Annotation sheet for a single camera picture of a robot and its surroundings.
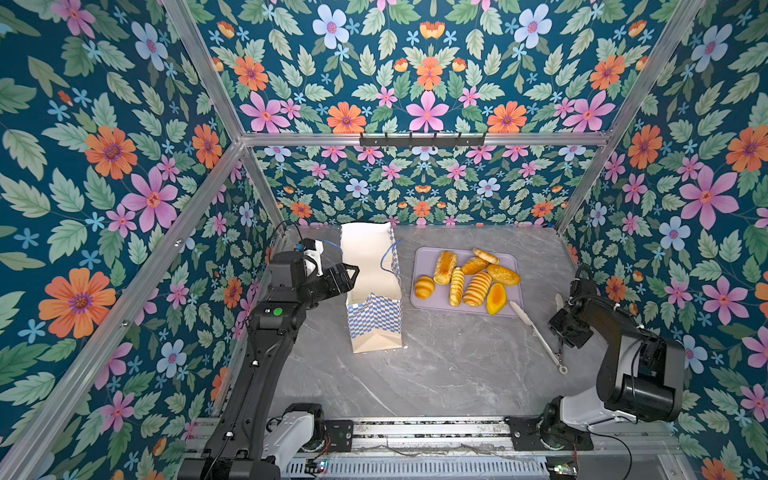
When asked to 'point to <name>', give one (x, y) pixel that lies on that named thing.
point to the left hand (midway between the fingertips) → (351, 265)
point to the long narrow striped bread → (457, 287)
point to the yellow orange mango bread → (497, 298)
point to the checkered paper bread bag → (375, 299)
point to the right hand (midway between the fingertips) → (559, 332)
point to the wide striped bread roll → (478, 289)
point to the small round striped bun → (424, 287)
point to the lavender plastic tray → (466, 279)
